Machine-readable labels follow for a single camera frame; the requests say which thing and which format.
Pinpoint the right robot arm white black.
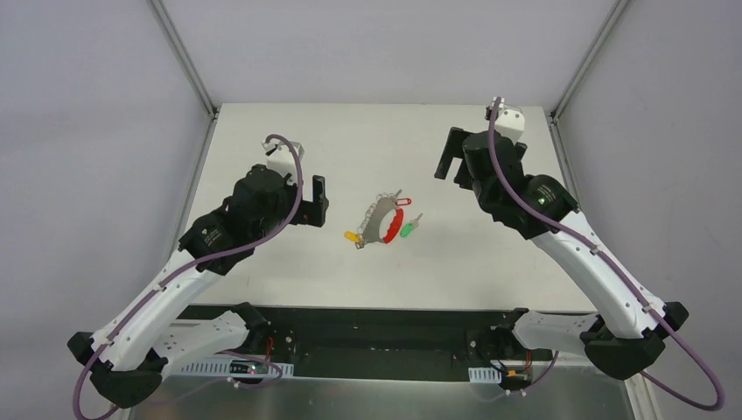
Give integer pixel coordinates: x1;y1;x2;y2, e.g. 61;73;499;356
434;127;689;380

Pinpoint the key with green tag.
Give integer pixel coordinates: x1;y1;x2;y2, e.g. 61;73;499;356
400;213;423;238

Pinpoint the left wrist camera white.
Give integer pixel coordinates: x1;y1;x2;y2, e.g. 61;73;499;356
262;139;298;184

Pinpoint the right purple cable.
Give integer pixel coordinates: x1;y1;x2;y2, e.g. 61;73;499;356
487;97;725;413

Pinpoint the key with yellow tag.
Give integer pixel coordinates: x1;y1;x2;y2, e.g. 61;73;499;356
344;231;366;249

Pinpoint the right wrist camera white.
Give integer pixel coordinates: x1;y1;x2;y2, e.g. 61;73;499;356
486;96;526;144

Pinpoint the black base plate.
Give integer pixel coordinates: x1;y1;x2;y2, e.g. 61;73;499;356
173;304;557;384

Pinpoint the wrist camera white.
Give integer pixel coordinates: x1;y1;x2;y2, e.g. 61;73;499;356
262;139;298;184
486;96;526;144

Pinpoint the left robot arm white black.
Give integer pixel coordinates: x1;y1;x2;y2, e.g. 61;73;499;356
67;164;329;409

